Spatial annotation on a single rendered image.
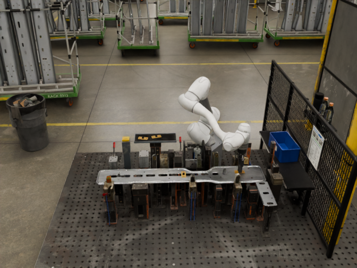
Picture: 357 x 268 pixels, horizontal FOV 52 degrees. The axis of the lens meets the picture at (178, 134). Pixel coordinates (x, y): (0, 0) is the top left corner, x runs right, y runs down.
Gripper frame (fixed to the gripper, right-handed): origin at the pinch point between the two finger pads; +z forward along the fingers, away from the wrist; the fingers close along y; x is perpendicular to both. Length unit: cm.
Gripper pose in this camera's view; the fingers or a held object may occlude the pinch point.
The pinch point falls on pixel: (239, 168)
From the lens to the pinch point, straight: 305.8
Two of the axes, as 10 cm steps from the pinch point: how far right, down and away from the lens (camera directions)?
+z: 0.0, 8.6, 5.0
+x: 10.0, -0.2, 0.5
